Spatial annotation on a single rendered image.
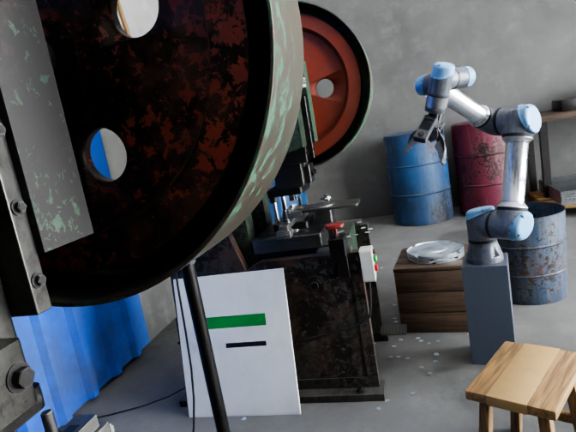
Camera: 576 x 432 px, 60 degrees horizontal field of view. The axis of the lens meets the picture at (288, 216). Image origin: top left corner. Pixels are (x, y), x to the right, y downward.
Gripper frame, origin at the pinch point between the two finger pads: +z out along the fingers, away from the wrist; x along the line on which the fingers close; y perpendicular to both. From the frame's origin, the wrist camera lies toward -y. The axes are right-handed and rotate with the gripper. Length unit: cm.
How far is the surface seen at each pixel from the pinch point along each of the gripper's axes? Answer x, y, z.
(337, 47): 63, 53, -25
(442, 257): -9, 47, 65
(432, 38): 93, 355, 8
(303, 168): 51, 3, 18
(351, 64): 54, 53, -18
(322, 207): 39, 1, 32
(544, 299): -61, 78, 89
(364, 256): 11.3, -15.8, 38.4
